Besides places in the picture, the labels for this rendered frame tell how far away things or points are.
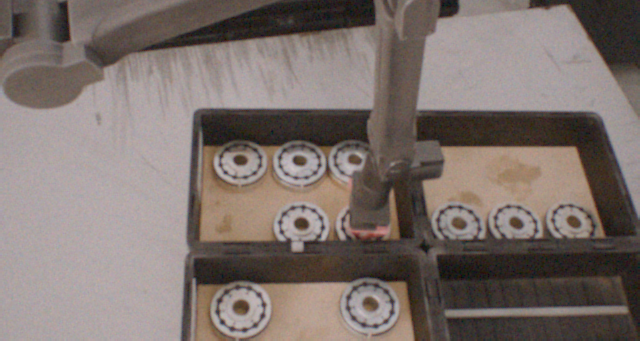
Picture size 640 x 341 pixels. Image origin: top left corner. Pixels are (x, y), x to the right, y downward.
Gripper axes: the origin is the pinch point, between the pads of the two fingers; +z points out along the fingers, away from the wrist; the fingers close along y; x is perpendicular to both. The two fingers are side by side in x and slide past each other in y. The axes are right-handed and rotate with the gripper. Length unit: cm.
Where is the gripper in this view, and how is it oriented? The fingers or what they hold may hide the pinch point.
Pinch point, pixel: (361, 223)
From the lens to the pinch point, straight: 128.7
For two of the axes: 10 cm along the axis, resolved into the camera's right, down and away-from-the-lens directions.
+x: -9.9, -1.0, -0.8
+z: -1.2, 5.8, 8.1
